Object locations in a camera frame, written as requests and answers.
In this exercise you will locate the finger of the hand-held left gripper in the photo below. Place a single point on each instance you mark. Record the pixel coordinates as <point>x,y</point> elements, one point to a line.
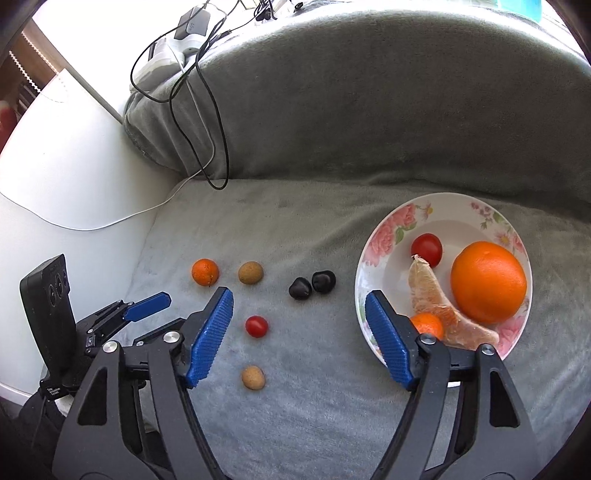
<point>150,337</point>
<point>147,305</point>

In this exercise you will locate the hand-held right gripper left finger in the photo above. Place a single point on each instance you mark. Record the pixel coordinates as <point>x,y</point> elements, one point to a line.
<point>210,337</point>

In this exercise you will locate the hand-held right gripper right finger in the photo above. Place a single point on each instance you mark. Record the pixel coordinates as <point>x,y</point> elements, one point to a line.
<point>388,337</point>

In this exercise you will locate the small tangerine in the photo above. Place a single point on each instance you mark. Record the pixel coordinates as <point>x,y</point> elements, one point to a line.
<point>205,272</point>
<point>427,326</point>

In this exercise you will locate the red cherry tomato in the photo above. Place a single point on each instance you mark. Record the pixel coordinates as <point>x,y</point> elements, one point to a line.
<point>256,326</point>
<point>427,249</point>

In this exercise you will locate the peeled pomelo segment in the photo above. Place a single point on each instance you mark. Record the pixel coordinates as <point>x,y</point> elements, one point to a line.
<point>434,300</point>

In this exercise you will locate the white floral plate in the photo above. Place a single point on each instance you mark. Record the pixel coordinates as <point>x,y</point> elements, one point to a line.
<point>392,240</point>

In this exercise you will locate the large orange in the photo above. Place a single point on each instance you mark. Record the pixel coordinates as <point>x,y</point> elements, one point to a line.
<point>488,282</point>

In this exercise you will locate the light grey blanket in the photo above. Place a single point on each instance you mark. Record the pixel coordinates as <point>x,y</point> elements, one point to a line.
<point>314,230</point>

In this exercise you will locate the white board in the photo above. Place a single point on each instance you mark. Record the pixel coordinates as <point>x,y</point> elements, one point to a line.
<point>69,175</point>

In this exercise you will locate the dark grey blanket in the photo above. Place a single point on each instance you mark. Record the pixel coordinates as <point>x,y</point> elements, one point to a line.
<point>369,101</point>

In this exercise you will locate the white power strip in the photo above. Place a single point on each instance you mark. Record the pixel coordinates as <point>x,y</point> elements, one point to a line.
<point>161,57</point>

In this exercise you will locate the black power adapter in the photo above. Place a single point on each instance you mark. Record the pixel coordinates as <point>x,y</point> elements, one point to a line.
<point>191,23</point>

